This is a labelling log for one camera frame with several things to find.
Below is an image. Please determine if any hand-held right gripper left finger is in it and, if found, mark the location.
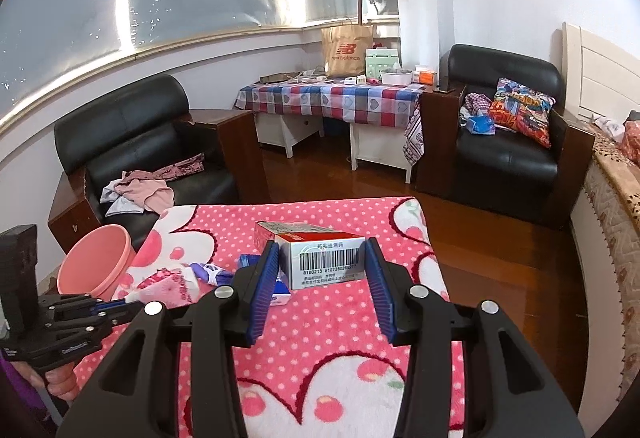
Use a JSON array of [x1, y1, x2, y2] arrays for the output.
[[56, 240, 281, 438]]

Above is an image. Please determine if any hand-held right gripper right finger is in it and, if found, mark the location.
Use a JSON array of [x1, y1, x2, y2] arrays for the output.
[[364, 238, 586, 438]]

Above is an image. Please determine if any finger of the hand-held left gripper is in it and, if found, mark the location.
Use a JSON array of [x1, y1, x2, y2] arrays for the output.
[[39, 292, 128, 313], [47, 305, 147, 338]]

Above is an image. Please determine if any pink plastic bucket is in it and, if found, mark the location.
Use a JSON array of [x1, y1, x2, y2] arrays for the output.
[[56, 224, 137, 303]]

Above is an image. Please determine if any silver red barcode box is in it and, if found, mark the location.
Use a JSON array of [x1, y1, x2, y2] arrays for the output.
[[254, 219, 371, 291]]

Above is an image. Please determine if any person's left forearm purple sleeve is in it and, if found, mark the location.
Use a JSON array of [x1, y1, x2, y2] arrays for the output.
[[0, 348, 67, 438]]

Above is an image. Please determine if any person's left hand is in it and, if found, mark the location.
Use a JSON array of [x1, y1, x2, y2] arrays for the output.
[[46, 360, 77, 402]]

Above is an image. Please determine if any blue white small carton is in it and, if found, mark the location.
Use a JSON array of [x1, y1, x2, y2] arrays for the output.
[[239, 254, 292, 307]]

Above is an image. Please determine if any purple candy wrapper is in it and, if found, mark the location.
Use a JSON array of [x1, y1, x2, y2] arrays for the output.
[[189, 262, 235, 287]]

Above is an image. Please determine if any pink dotted printed blanket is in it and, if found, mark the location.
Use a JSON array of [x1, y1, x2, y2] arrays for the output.
[[112, 197, 466, 438]]

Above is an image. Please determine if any white cloth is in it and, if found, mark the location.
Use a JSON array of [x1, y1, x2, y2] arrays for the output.
[[100, 184, 147, 219]]

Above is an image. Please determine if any pink garment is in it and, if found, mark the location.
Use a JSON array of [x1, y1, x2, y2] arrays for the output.
[[121, 169, 174, 215]]

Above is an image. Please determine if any mauve patterned cloth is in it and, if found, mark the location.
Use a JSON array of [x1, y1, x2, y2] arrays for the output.
[[149, 153, 207, 183]]

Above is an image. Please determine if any white desk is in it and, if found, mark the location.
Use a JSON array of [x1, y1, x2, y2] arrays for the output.
[[254, 112, 417, 185]]

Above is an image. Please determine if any black armchair with pillow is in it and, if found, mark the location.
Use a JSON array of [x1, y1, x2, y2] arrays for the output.
[[415, 44, 597, 231]]

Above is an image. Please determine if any black armchair with clothes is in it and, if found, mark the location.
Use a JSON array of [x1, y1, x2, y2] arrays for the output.
[[47, 74, 271, 255]]

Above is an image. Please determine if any blue packet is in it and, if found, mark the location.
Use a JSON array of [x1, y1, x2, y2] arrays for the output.
[[467, 115, 497, 137]]

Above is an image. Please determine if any checkered tablecloth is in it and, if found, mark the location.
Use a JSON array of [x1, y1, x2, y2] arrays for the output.
[[234, 80, 426, 167]]

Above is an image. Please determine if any plaid cloth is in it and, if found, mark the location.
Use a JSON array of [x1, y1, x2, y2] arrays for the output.
[[459, 92, 494, 126]]

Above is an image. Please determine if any colourful printed pillow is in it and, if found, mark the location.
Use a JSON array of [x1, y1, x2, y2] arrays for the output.
[[487, 78, 557, 149]]

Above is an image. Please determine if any green box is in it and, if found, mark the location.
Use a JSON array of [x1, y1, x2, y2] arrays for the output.
[[365, 48, 402, 81]]

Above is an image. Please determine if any brown paper bag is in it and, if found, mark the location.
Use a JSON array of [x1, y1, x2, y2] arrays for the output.
[[320, 24, 375, 78]]

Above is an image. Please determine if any bed with brown patterned cover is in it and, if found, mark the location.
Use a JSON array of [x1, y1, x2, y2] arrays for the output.
[[570, 108, 640, 401]]

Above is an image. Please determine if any pink bed blanket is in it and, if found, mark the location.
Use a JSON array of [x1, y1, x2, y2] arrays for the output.
[[619, 119, 640, 165]]

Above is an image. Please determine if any white bed headboard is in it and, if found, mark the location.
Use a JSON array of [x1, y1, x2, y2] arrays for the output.
[[561, 22, 640, 119]]

